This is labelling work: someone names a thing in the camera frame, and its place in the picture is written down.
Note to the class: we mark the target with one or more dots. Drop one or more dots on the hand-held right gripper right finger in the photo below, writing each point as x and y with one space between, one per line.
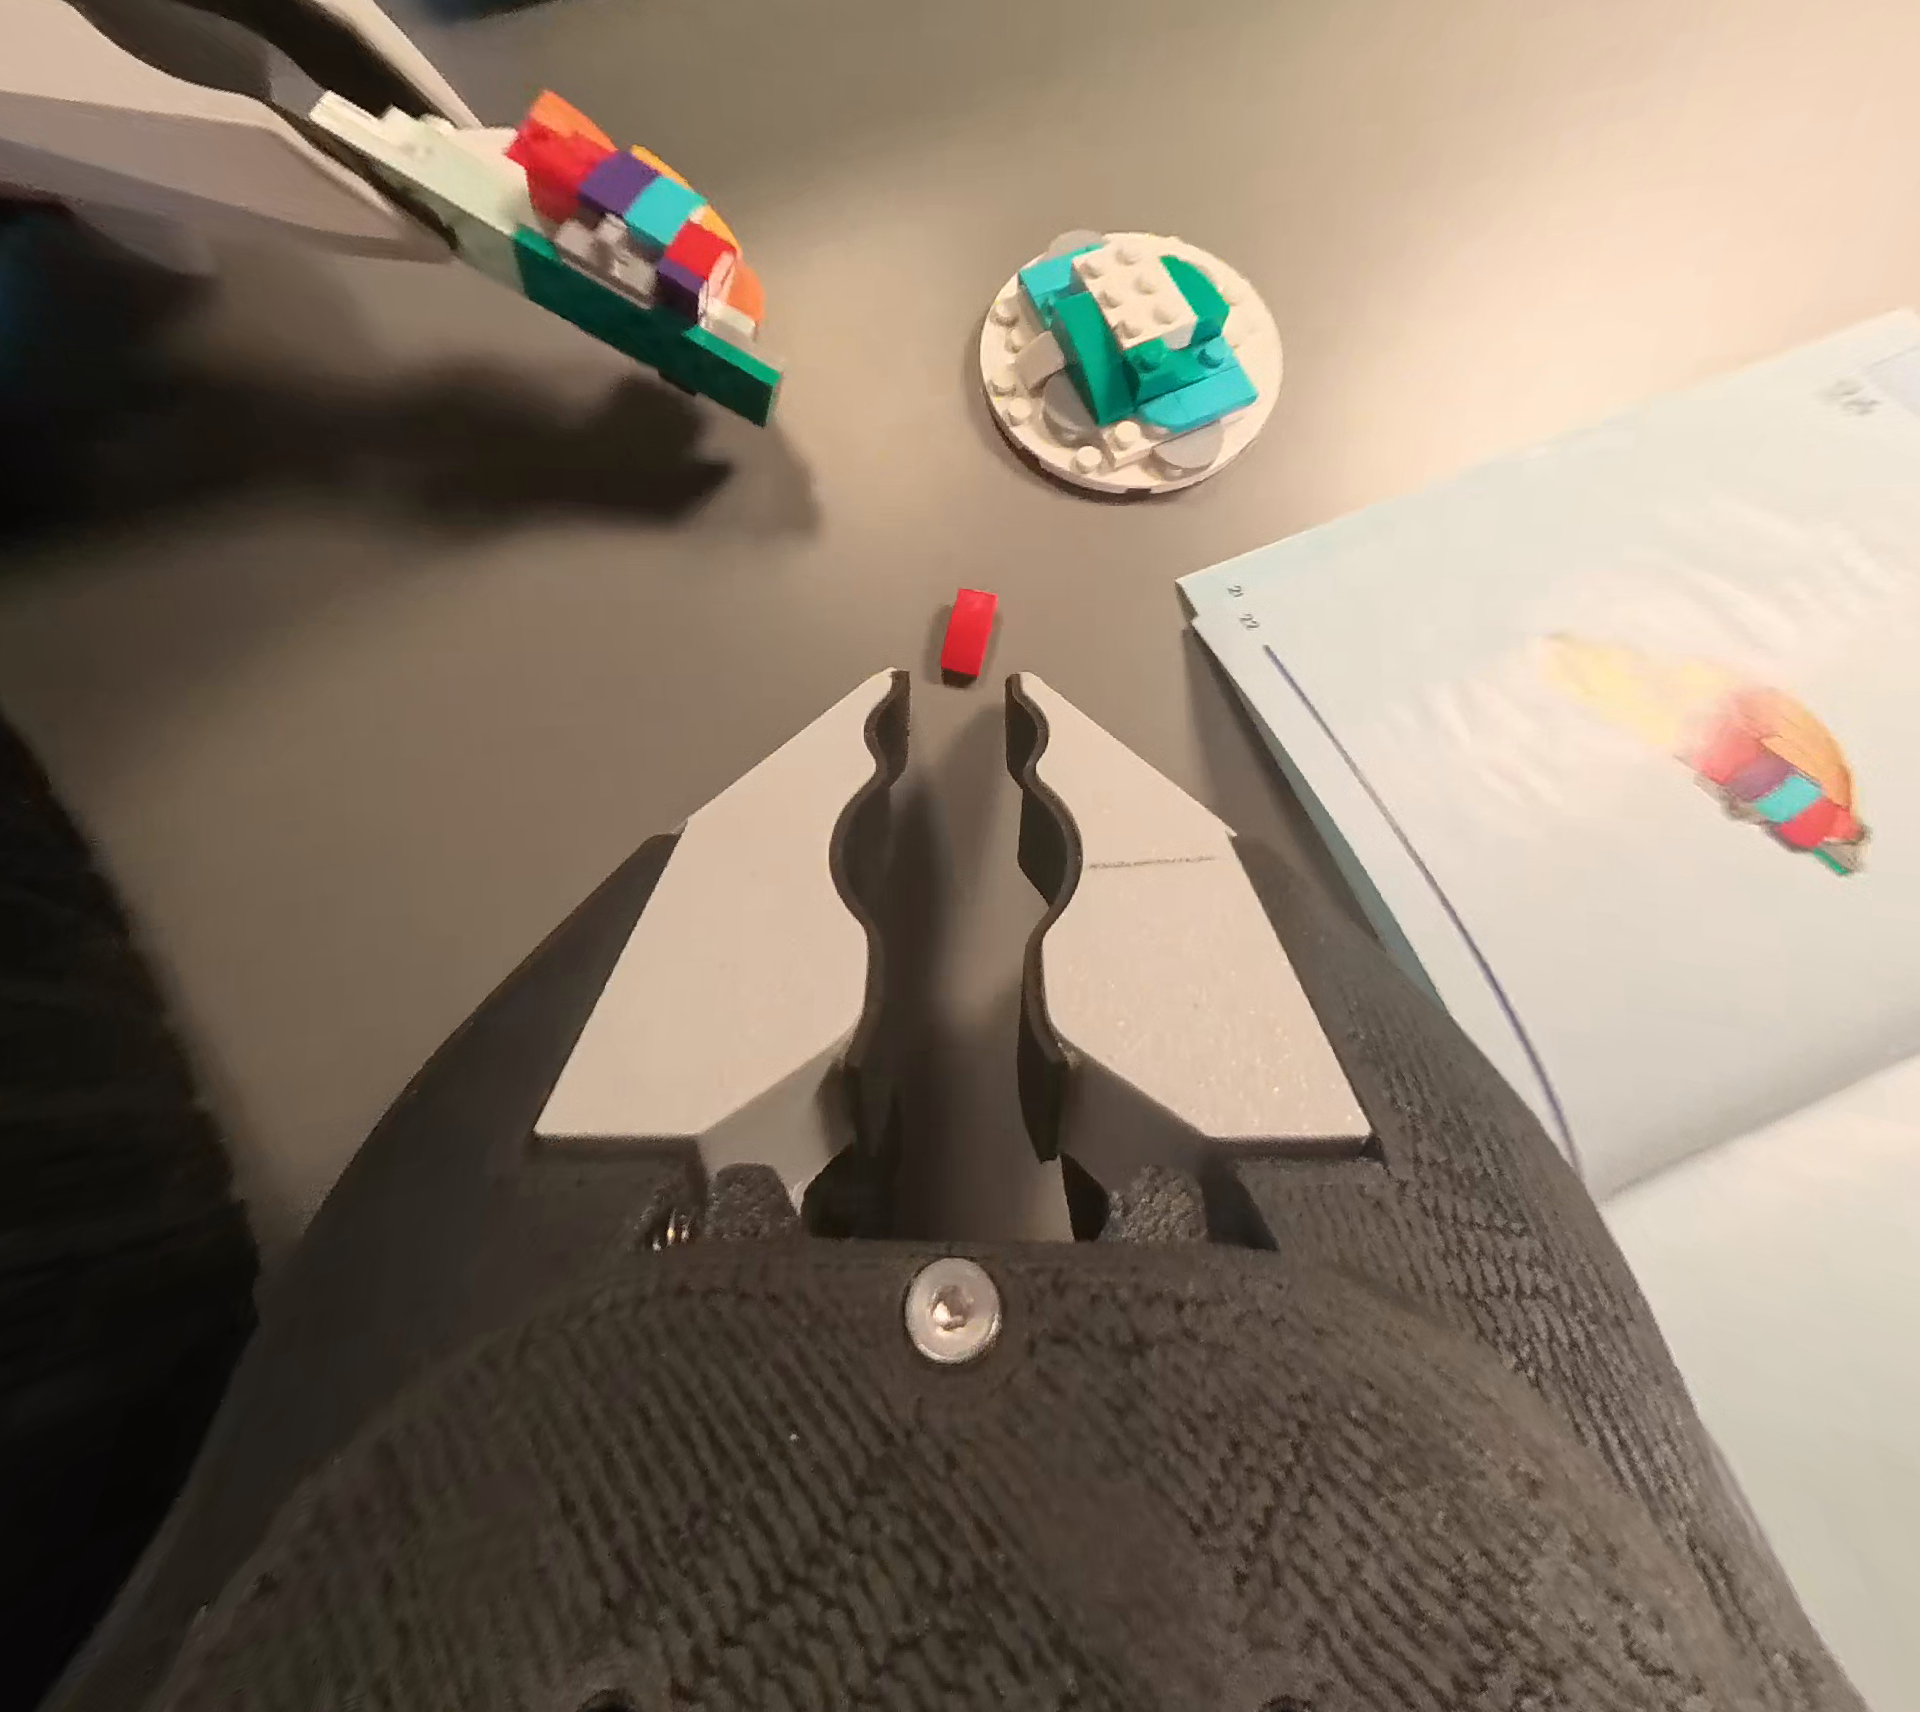
1201 992

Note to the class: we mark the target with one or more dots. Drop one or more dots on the pale blue instruction booklet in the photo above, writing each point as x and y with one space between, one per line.
1575 573

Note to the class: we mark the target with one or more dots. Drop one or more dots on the person's left forearm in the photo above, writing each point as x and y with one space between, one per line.
91 1142

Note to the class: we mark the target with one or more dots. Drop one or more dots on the multicoloured lego model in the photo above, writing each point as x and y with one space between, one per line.
631 227

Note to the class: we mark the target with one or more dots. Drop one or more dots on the round white lego base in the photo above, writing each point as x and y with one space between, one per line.
1141 332

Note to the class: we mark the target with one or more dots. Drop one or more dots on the small red lego brick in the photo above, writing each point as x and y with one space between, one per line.
969 632

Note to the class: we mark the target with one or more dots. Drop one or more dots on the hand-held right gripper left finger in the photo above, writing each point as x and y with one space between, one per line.
720 976

